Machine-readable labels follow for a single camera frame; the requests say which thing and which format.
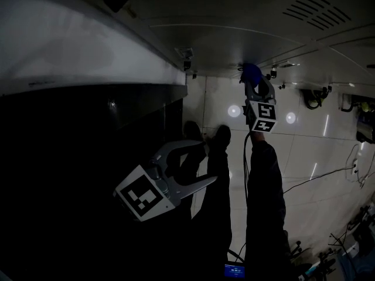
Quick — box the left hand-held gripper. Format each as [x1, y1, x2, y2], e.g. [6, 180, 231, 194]
[113, 140, 218, 222]

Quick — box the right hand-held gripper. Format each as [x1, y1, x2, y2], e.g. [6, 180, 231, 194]
[242, 75, 278, 135]

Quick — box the blue cloth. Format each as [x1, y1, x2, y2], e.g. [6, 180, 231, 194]
[240, 63, 263, 88]

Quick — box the grey vented locker door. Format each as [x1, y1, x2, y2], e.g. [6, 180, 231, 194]
[137, 0, 375, 52]

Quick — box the person's right forearm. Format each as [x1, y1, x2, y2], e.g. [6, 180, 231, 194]
[245, 132, 288, 281]

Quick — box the grey locker tag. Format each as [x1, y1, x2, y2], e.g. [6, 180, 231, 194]
[174, 47, 195, 60]

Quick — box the person's left leg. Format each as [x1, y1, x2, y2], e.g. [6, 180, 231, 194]
[172, 140, 208, 220]

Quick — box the person's leg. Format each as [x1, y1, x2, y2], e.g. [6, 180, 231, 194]
[172, 140, 208, 220]
[192, 145, 234, 281]

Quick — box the person's left shoe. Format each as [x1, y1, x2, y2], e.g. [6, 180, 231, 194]
[182, 121, 203, 142]

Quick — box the person's shoe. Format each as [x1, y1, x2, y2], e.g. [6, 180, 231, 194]
[182, 121, 203, 142]
[212, 124, 232, 150]

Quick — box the person's right leg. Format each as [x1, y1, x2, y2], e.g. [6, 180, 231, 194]
[192, 145, 234, 281]

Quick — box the person's right shoe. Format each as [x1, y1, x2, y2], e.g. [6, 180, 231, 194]
[212, 124, 232, 150]

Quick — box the black yellow-green bag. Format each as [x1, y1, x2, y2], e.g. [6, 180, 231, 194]
[301, 88, 328, 110]

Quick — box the black yellow-green device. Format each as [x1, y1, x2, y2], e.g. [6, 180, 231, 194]
[339, 93, 375, 145]

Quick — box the small blue screen device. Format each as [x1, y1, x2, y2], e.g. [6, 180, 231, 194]
[224, 262, 246, 279]

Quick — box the black tripod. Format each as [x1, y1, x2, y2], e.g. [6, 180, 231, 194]
[289, 239, 312, 263]
[317, 248, 338, 276]

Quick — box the black stand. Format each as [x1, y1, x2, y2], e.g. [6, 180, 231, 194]
[327, 205, 375, 281]

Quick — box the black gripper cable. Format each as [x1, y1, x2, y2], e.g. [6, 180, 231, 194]
[242, 131, 253, 202]

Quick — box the black floor cable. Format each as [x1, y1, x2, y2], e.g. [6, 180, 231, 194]
[282, 166, 357, 195]

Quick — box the white floor cable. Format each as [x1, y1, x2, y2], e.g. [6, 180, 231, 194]
[345, 143, 375, 189]

